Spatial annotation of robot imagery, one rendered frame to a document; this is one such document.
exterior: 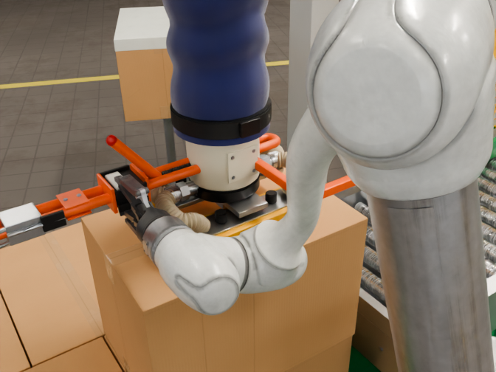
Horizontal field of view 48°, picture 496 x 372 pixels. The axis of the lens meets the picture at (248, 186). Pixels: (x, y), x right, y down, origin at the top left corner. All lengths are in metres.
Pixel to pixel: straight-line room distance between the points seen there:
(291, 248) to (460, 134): 0.56
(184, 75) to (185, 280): 0.45
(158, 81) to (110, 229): 1.39
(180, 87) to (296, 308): 0.61
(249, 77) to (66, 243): 1.15
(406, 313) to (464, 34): 0.27
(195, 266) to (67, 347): 0.86
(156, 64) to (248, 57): 1.55
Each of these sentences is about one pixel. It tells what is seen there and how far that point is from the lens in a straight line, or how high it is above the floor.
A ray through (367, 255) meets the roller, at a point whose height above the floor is 0.54.
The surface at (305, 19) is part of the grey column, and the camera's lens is 2.63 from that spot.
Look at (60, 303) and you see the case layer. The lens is 1.83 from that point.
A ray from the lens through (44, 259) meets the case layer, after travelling 2.03.
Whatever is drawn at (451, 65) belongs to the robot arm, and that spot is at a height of 1.60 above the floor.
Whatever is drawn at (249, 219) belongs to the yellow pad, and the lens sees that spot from 1.26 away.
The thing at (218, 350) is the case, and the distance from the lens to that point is 1.34.
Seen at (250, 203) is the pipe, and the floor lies 1.03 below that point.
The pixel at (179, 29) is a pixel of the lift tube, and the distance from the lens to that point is 1.13.
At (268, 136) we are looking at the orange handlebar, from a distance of 1.38.
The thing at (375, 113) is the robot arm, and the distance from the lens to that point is 0.40.
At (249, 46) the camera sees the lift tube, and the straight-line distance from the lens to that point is 1.12.
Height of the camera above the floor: 1.72
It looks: 31 degrees down
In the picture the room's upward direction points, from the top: 1 degrees counter-clockwise
